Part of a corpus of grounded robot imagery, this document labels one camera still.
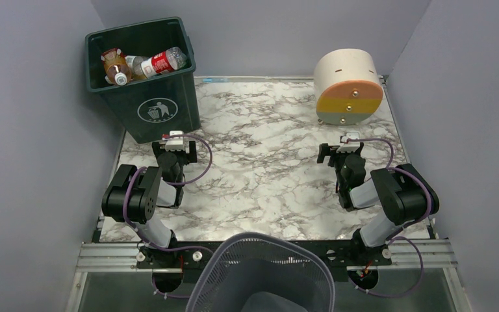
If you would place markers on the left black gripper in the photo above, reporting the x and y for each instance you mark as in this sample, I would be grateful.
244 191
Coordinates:
190 151

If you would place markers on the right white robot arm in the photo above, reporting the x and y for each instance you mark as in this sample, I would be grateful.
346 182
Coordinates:
403 194

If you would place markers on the grey mesh basket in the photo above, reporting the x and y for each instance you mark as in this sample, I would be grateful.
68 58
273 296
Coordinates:
256 272

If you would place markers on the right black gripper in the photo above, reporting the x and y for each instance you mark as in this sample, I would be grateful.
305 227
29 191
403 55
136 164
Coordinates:
326 153

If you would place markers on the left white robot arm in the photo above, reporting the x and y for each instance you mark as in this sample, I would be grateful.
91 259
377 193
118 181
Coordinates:
134 193

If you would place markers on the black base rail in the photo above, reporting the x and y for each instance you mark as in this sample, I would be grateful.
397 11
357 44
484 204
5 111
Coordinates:
340 256

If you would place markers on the amber red-label bottle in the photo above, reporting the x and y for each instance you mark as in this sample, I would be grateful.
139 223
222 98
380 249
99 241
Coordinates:
116 68

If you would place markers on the cream cylindrical drum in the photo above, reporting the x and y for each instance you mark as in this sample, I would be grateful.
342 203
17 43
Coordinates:
347 87

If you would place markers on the aluminium frame rail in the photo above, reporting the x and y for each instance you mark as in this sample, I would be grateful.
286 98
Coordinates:
107 257

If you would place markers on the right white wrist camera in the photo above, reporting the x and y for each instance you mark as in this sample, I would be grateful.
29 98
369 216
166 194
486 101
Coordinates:
348 143

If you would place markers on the clear bottle red green label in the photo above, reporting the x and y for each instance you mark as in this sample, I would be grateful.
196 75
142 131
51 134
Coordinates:
168 61

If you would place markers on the dark green trash bin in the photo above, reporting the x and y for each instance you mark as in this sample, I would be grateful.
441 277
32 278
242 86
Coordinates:
151 108

